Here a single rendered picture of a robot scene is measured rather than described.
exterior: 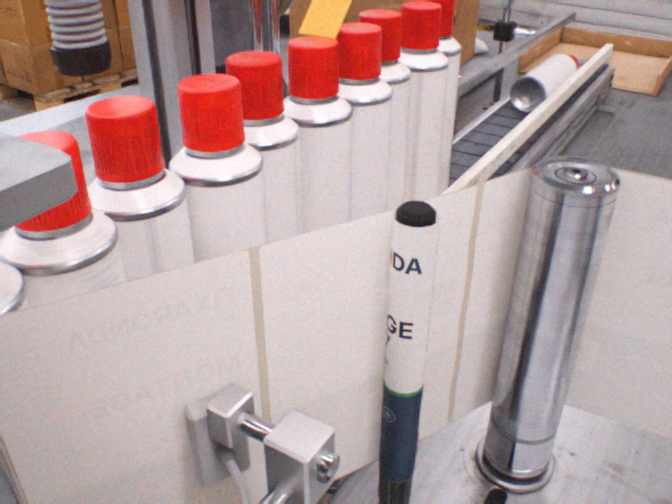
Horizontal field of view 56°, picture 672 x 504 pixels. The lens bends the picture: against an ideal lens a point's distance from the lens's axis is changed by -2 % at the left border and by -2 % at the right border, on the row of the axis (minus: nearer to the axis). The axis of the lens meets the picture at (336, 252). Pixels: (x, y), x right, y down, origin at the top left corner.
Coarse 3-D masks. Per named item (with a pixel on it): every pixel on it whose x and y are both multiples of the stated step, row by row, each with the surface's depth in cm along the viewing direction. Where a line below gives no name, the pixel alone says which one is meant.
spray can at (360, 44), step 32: (352, 32) 44; (352, 64) 45; (352, 96) 45; (384, 96) 46; (352, 128) 46; (384, 128) 47; (352, 160) 47; (384, 160) 48; (352, 192) 49; (384, 192) 50
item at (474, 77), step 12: (552, 24) 104; (564, 24) 109; (528, 36) 96; (540, 36) 98; (516, 48) 90; (528, 48) 94; (492, 60) 84; (504, 60) 86; (480, 72) 79; (492, 72) 83; (468, 84) 77
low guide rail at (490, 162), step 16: (608, 48) 110; (592, 64) 101; (576, 80) 94; (560, 96) 87; (544, 112) 82; (528, 128) 77; (496, 144) 72; (512, 144) 73; (480, 160) 68; (496, 160) 69; (464, 176) 64; (480, 176) 66; (448, 192) 61
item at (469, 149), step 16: (608, 64) 114; (592, 80) 105; (576, 96) 98; (496, 112) 91; (512, 112) 91; (560, 112) 91; (480, 128) 86; (496, 128) 86; (512, 128) 86; (544, 128) 86; (464, 144) 81; (480, 144) 81; (528, 144) 81; (464, 160) 76; (512, 160) 76; (496, 176) 73
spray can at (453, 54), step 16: (432, 0) 55; (448, 0) 55; (448, 16) 56; (448, 32) 57; (448, 48) 57; (448, 80) 58; (448, 96) 59; (448, 112) 60; (448, 128) 61; (448, 144) 62; (448, 160) 63; (448, 176) 64
